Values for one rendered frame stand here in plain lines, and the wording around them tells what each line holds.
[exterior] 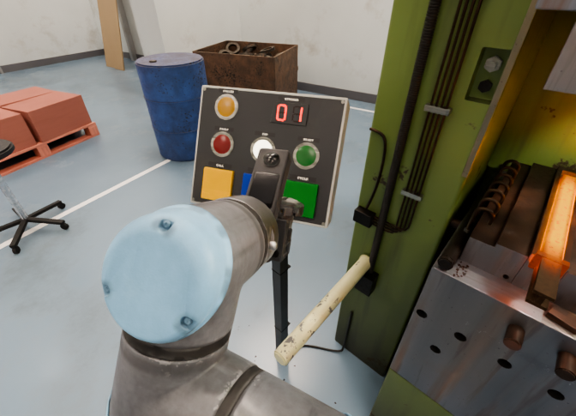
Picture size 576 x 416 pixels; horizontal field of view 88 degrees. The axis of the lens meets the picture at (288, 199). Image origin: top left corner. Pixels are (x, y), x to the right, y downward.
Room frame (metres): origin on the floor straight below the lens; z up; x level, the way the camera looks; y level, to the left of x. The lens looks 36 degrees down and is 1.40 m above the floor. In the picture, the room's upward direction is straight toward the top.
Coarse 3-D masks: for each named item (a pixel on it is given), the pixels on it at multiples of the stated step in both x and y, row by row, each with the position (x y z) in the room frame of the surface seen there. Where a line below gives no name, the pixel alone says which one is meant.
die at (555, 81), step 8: (568, 40) 0.44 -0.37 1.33; (568, 48) 0.44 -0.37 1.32; (560, 56) 0.44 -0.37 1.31; (568, 56) 0.43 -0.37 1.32; (560, 64) 0.44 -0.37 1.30; (568, 64) 0.43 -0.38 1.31; (552, 72) 0.44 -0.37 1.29; (560, 72) 0.44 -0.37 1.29; (568, 72) 0.43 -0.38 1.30; (552, 80) 0.44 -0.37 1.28; (560, 80) 0.43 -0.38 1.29; (568, 80) 0.43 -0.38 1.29; (544, 88) 0.44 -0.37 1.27; (552, 88) 0.43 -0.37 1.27; (560, 88) 0.43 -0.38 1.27; (568, 88) 0.42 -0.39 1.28
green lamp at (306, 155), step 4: (300, 148) 0.59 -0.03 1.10; (304, 148) 0.59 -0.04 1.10; (308, 148) 0.58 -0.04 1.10; (312, 148) 0.58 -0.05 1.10; (300, 152) 0.58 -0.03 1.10; (304, 152) 0.58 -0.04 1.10; (308, 152) 0.58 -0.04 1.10; (312, 152) 0.58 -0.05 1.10; (296, 156) 0.58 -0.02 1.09; (300, 156) 0.58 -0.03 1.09; (304, 156) 0.58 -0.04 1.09; (308, 156) 0.57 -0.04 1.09; (312, 156) 0.57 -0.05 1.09; (300, 160) 0.57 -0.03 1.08; (304, 160) 0.57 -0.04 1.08; (308, 160) 0.57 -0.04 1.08; (312, 160) 0.57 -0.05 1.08; (300, 164) 0.57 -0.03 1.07; (304, 164) 0.57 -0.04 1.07; (308, 164) 0.57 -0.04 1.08
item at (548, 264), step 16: (560, 192) 0.56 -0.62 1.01; (560, 208) 0.50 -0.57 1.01; (560, 224) 0.45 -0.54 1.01; (544, 240) 0.41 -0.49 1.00; (560, 240) 0.40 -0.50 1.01; (544, 256) 0.36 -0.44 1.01; (560, 256) 0.36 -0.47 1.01; (544, 272) 0.32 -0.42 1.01; (560, 272) 0.32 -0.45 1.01; (528, 288) 0.31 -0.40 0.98; (544, 288) 0.29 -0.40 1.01; (544, 304) 0.28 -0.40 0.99
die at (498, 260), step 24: (528, 168) 0.71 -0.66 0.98; (552, 168) 0.69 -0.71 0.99; (528, 192) 0.58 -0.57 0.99; (552, 192) 0.57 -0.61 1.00; (504, 216) 0.51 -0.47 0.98; (528, 216) 0.49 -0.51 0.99; (480, 240) 0.43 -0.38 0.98; (504, 240) 0.42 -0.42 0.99; (528, 240) 0.42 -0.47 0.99; (480, 264) 0.42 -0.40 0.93; (504, 264) 0.39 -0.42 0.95
